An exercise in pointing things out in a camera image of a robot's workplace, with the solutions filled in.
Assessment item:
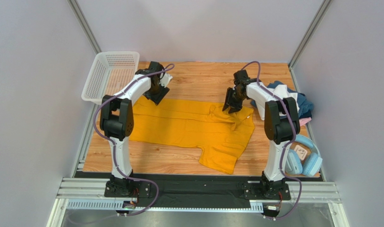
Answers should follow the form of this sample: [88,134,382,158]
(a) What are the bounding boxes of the yellow t-shirt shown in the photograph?
[130,97,255,174]

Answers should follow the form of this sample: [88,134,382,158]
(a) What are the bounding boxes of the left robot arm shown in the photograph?
[94,61,175,193]

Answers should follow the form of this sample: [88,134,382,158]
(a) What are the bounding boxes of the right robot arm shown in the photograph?
[223,70,300,191]

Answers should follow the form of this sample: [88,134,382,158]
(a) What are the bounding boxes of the white t-shirt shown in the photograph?
[247,82,302,121]

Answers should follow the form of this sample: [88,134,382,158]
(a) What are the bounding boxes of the white plastic basket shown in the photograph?
[81,51,140,105]

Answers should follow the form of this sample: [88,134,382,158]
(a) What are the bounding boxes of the pink garment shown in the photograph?
[299,117,312,126]

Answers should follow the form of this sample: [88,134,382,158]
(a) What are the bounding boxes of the pink item inside headphones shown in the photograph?
[294,145,308,161]

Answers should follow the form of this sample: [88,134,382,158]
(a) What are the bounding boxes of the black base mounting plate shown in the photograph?
[104,174,295,209]

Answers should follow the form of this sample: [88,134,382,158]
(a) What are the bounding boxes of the light blue headphones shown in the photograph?
[284,134,323,177]

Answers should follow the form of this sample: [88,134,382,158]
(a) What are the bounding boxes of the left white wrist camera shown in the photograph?
[159,73,173,87]

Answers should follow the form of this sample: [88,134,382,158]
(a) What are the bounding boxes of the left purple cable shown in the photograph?
[93,63,175,217]

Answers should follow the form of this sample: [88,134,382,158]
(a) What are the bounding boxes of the purple cable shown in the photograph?
[240,61,302,220]
[93,63,175,217]

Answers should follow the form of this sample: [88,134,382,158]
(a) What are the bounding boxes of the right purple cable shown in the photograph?
[240,61,302,220]

